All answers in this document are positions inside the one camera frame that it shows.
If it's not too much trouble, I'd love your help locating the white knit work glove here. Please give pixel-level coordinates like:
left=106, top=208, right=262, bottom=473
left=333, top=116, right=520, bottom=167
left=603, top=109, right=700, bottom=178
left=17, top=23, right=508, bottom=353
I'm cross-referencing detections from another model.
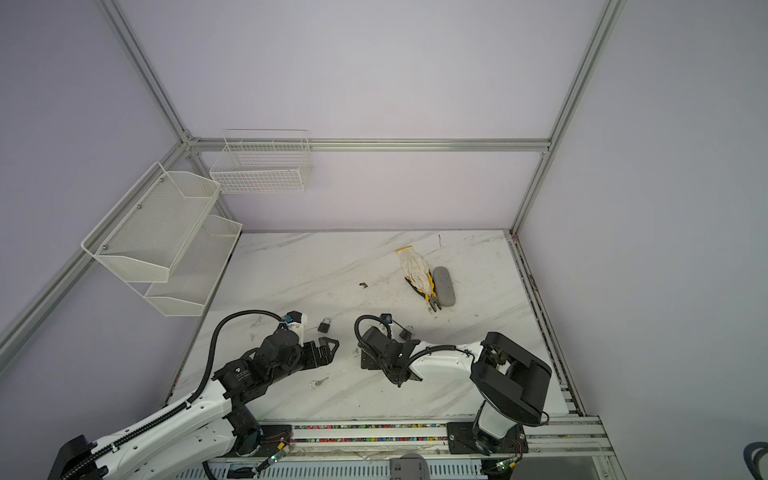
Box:
left=396, top=246, right=431, bottom=279

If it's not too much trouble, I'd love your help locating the small silver key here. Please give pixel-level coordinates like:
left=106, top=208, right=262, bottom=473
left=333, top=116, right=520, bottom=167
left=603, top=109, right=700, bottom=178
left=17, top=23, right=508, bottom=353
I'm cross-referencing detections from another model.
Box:
left=310, top=377, right=329, bottom=389

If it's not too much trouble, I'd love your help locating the white mesh lower shelf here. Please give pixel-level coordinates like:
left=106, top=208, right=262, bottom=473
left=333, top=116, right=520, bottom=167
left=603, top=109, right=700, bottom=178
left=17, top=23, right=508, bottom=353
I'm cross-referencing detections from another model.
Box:
left=144, top=215, right=242, bottom=317

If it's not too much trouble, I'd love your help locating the white wire basket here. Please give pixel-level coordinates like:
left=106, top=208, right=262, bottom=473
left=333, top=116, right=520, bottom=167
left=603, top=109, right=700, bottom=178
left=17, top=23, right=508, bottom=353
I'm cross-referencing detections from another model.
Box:
left=210, top=129, right=313, bottom=194

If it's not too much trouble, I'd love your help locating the aluminium frame profile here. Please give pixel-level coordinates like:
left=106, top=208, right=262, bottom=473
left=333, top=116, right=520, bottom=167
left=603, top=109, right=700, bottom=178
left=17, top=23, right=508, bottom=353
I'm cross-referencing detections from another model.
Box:
left=1, top=1, right=625, bottom=373

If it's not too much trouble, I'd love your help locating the dark grey padlock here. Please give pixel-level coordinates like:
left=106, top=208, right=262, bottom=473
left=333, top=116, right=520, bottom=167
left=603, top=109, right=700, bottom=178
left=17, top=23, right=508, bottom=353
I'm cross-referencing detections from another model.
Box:
left=318, top=317, right=332, bottom=334

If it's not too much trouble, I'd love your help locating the black corrugated cable conduit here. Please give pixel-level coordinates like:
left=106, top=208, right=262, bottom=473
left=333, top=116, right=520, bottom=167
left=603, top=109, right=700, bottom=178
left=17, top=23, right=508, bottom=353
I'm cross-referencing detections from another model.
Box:
left=59, top=309, right=283, bottom=480

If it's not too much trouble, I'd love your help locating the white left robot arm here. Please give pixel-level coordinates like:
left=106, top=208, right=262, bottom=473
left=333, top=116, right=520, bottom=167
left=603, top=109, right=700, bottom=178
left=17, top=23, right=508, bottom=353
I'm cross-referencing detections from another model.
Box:
left=48, top=328, right=339, bottom=479

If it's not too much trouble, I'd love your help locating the grey fabric oval case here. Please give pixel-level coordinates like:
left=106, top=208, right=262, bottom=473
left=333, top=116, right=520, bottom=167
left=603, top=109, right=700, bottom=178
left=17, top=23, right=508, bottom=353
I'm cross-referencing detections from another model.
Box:
left=432, top=266, right=456, bottom=307

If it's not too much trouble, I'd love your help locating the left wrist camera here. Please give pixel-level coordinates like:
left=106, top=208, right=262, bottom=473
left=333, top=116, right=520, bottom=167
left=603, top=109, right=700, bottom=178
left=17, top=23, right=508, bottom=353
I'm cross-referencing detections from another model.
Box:
left=283, top=310, right=305, bottom=336

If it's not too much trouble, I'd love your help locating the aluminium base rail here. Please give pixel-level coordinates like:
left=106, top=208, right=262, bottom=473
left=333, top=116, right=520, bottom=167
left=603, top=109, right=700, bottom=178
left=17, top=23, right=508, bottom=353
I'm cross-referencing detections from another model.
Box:
left=125, top=413, right=616, bottom=480

